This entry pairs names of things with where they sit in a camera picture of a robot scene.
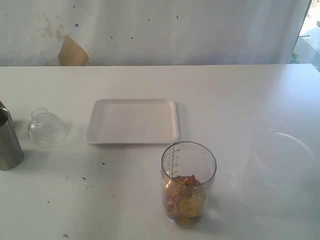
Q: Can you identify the clear measuring jar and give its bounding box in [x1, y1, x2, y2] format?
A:
[161, 141, 217, 227]

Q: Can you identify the pile of coins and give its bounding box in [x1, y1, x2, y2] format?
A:
[162, 175, 207, 226]

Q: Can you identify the clear dome lid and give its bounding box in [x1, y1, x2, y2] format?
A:
[27, 108, 67, 148]

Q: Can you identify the stainless steel cup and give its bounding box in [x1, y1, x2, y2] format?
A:
[0, 102, 24, 171]

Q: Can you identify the white rectangular tray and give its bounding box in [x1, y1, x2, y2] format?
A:
[85, 99, 180, 145]

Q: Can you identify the large clear plastic container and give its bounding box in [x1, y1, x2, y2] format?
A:
[241, 128, 315, 216]

